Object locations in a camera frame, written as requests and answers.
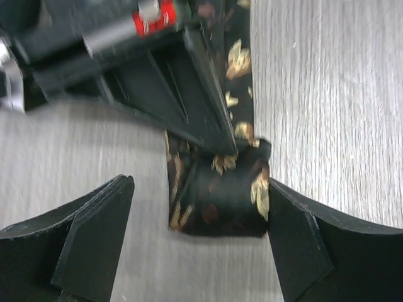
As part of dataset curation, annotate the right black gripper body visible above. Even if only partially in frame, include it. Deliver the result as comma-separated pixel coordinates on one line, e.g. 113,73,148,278
1,1,198,112

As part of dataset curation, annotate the black gold leaf tie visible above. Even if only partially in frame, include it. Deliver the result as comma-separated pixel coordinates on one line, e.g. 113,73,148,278
165,1,270,237

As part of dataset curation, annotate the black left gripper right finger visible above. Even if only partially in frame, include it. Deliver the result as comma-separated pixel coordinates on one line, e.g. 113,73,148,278
268,179,402,302

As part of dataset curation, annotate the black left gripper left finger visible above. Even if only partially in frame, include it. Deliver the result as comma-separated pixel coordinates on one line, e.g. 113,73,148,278
1,175,135,301

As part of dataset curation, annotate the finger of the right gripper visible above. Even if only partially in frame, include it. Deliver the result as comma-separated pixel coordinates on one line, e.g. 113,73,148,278
106,26,236,155

